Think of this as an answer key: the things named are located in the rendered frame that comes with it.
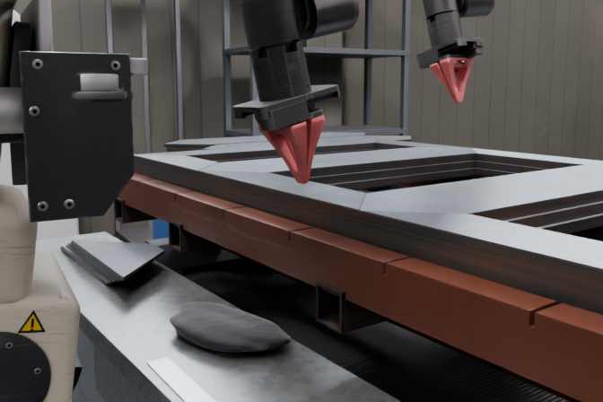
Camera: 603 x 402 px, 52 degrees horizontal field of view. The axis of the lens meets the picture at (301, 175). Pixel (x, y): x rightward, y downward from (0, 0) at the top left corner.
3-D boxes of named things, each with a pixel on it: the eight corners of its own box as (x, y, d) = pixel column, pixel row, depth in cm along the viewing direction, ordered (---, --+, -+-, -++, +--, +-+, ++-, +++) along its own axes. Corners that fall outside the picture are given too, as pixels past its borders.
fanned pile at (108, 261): (116, 240, 136) (116, 222, 135) (196, 287, 104) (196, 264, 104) (57, 249, 129) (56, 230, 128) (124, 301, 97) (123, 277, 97)
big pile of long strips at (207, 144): (353, 146, 234) (353, 130, 233) (432, 155, 202) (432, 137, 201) (151, 161, 188) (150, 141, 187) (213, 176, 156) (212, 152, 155)
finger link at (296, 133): (268, 186, 71) (251, 105, 69) (318, 167, 75) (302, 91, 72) (303, 193, 66) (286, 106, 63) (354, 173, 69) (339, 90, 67)
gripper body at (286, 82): (233, 123, 67) (218, 55, 65) (308, 100, 73) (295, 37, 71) (266, 125, 62) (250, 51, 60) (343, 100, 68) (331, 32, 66)
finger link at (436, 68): (460, 104, 114) (451, 54, 114) (493, 94, 108) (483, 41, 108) (435, 106, 110) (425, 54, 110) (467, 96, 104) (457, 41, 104)
